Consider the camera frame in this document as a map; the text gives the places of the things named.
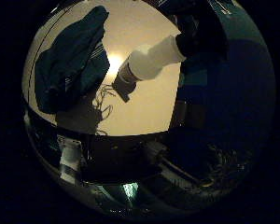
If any teal cloth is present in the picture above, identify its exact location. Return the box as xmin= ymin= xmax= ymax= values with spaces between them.
xmin=34 ymin=5 xmax=112 ymax=115

